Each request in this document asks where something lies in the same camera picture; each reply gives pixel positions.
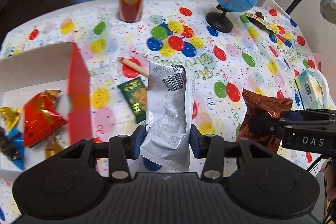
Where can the opened dark wrapper by globe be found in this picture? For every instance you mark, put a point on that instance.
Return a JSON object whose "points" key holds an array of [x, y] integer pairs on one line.
{"points": [[261, 23]]}

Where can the red foil snack bag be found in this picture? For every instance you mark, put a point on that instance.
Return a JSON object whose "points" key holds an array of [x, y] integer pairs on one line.
{"points": [[41, 117]]}

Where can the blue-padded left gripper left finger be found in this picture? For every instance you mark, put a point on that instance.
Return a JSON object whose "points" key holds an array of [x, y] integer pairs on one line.
{"points": [[78, 162]]}

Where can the tissue pack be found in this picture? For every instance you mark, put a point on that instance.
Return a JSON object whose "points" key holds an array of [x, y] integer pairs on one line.
{"points": [[314, 90]]}

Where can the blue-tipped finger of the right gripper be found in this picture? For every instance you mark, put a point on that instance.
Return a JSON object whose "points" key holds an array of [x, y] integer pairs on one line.
{"points": [[294, 115]]}

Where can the white grey snack packet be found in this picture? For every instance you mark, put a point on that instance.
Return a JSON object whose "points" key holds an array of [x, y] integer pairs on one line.
{"points": [[169, 111]]}

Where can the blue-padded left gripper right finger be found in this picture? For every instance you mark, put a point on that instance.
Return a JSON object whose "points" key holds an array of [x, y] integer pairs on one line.
{"points": [[255, 162]]}

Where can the red and white cardboard box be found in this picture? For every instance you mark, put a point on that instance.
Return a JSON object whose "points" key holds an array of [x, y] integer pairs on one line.
{"points": [[57, 66]]}

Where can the yellow snack packet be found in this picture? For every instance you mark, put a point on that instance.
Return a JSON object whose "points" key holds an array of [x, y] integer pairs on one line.
{"points": [[10, 116]]}

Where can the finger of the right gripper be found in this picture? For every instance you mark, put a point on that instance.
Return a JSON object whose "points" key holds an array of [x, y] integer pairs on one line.
{"points": [[264, 125]]}

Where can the green beef jerky packet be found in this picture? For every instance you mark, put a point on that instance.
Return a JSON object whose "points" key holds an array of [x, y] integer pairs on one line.
{"points": [[135, 94]]}

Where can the brown jelly cup snack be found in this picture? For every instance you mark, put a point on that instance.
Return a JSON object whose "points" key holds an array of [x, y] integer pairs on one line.
{"points": [[54, 145]]}

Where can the sausage stick with red tip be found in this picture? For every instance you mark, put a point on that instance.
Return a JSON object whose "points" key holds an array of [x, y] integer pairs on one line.
{"points": [[133, 66]]}

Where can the dark brown snack packet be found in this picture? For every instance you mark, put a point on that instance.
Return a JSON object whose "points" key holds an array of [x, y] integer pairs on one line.
{"points": [[260, 111]]}

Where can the blue chocolate snack packet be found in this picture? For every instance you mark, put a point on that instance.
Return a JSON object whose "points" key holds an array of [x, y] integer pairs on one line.
{"points": [[12, 147]]}

